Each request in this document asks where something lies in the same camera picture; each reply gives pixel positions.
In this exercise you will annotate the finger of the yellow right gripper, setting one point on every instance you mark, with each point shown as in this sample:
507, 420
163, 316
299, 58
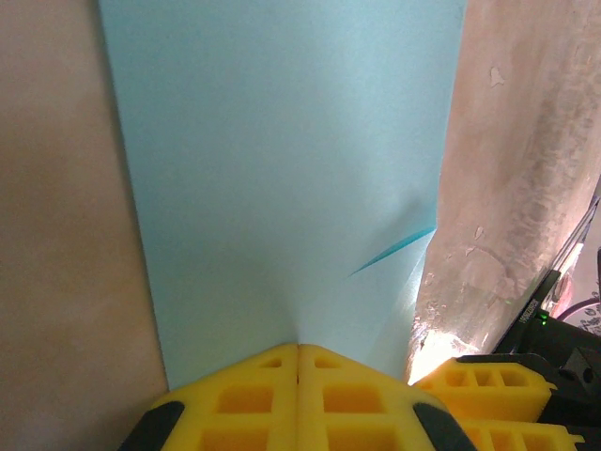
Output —
488, 390
516, 437

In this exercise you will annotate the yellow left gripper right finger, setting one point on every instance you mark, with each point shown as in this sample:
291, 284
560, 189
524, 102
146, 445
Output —
366, 413

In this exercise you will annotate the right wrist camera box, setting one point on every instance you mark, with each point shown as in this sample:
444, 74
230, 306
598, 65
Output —
528, 329

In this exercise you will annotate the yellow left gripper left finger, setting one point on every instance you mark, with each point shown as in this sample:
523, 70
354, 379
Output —
235, 409

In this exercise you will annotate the light blue paper sheet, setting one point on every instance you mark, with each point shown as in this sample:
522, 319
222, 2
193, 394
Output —
282, 164

